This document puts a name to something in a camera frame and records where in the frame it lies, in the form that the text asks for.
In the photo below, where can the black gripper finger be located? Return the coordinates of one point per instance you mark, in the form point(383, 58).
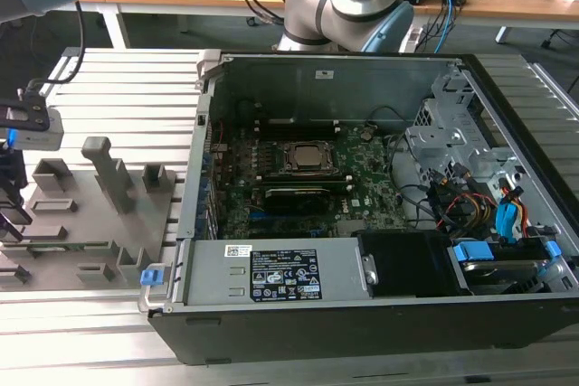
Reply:
point(9, 228)
point(16, 213)

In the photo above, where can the black RAM slot bank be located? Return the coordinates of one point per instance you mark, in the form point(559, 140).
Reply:
point(303, 176)
point(298, 123)

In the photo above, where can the grey parts rack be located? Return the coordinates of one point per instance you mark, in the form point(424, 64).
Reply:
point(90, 232)

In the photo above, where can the blue case latch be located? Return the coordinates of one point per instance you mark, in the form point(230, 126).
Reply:
point(151, 277)

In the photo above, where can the grey power supply unit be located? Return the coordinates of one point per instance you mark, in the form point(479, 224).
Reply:
point(217, 268)

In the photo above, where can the black graphics card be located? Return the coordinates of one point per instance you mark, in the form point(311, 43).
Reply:
point(296, 200)

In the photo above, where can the silver CPU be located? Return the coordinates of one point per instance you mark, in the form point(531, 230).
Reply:
point(312, 155)

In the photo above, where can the black open PC case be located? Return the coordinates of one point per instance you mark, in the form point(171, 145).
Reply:
point(316, 336)

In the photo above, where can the green motherboard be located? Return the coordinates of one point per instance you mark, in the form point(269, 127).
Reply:
point(362, 169)

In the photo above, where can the silver coin battery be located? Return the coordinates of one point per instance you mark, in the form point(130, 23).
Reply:
point(367, 134)

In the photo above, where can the black fan shroud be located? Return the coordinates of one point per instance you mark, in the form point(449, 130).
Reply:
point(407, 264)

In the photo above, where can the silver metal drive cage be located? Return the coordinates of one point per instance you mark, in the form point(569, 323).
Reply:
point(434, 137)

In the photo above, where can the hard disk in blue carrier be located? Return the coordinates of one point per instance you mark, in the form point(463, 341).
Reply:
point(493, 268)

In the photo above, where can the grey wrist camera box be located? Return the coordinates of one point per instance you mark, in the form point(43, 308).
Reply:
point(40, 137)

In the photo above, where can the CPU socket metal frame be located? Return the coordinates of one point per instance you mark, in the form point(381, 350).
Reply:
point(337, 164)

